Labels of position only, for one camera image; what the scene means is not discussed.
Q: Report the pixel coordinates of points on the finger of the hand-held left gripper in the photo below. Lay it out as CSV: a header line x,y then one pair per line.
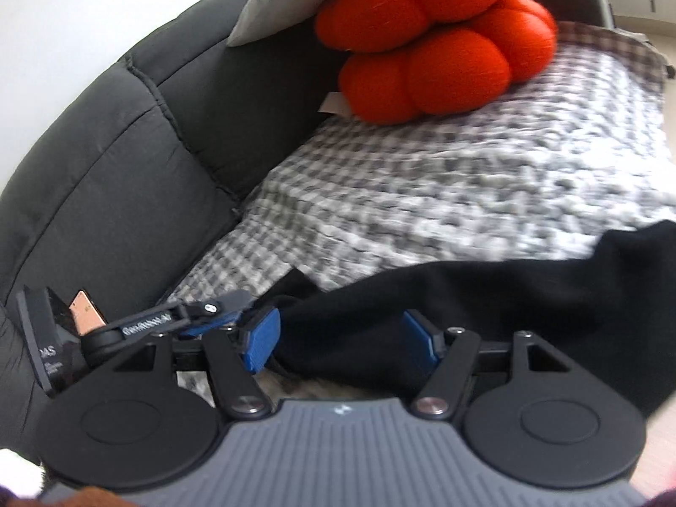
x,y
158,322

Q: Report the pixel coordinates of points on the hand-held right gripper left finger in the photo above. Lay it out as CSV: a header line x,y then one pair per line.
x,y
262,338

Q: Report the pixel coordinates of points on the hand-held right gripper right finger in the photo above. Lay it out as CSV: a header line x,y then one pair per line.
x,y
420,340

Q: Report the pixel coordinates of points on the beige and black sweatshirt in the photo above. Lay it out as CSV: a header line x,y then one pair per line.
x,y
501,296

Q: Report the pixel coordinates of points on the grey checked quilted blanket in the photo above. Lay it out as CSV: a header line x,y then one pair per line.
x,y
449,190

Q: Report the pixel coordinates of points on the grey sofa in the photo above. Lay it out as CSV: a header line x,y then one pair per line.
x,y
116,169

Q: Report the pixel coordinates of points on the beige cushion tag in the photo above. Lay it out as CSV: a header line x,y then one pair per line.
x,y
335,105

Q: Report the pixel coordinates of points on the red knot cushion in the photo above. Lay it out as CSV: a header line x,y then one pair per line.
x,y
438,37

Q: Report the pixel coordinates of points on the white pillow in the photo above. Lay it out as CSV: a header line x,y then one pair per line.
x,y
285,0

